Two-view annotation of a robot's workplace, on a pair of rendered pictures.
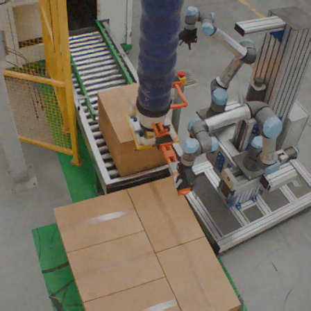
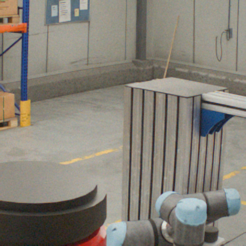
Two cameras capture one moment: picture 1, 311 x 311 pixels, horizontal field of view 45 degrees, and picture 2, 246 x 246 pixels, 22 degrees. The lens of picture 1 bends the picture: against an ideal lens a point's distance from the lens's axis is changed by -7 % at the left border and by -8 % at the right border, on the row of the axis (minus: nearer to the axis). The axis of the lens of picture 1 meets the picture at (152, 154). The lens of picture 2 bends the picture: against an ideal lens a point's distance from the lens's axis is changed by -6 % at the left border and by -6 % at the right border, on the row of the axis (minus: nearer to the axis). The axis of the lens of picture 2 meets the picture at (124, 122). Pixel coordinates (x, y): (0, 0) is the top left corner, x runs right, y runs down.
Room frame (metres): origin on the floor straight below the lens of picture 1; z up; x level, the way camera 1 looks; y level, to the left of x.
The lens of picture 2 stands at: (2.96, 1.14, 2.41)
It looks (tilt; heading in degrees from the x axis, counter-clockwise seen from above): 13 degrees down; 251
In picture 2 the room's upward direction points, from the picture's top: 1 degrees clockwise
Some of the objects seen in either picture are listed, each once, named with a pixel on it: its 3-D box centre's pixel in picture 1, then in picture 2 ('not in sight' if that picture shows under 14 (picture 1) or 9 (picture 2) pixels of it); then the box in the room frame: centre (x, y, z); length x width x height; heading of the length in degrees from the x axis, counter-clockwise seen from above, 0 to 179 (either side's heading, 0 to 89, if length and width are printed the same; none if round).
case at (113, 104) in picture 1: (132, 128); not in sight; (2.29, 0.18, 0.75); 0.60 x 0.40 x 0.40; 26
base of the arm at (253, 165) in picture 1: (254, 158); not in sight; (1.78, -0.70, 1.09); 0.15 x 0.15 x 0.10
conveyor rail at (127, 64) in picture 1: (135, 82); not in sight; (3.17, 0.23, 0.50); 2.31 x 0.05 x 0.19; 25
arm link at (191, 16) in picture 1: (191, 15); (189, 222); (2.34, -0.18, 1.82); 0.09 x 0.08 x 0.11; 90
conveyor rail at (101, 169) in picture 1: (73, 97); not in sight; (2.89, 0.82, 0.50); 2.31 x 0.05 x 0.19; 25
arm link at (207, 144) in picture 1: (205, 143); not in sight; (1.47, -0.28, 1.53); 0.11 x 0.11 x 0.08; 24
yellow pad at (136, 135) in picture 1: (137, 128); not in sight; (1.92, 0.11, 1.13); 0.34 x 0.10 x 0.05; 21
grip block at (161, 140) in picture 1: (164, 141); not in sight; (1.72, -0.07, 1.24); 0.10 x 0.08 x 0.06; 111
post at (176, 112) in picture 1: (175, 118); not in sight; (2.71, -0.18, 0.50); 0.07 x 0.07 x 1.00; 25
